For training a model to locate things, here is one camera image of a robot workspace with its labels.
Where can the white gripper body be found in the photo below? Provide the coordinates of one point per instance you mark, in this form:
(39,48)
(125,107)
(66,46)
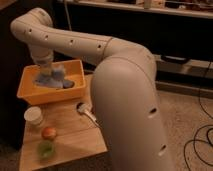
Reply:
(46,70)

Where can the blue grey towel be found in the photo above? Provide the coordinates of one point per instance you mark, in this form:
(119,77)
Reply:
(53,80)

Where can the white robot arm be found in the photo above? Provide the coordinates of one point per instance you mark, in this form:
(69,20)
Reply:
(123,89)

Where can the blue object in tray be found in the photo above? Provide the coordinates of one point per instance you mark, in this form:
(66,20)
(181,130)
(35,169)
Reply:
(68,84)

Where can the orange plastic tray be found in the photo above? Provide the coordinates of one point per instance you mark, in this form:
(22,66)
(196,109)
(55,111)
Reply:
(35,95)

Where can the white paper cup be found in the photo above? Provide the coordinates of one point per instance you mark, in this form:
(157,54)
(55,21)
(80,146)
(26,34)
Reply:
(33,115)

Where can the red apple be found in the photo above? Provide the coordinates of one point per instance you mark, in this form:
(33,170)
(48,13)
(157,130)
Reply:
(49,133)

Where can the wooden table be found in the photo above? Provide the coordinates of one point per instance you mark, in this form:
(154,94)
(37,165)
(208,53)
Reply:
(77,137)

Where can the upper shelf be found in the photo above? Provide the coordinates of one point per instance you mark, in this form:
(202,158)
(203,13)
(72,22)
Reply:
(139,8)

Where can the white handled brush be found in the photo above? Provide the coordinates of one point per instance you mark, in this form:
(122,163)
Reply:
(84,109)

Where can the grey bench rail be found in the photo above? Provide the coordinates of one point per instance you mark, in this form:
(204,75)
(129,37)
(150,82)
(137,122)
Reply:
(191,68)

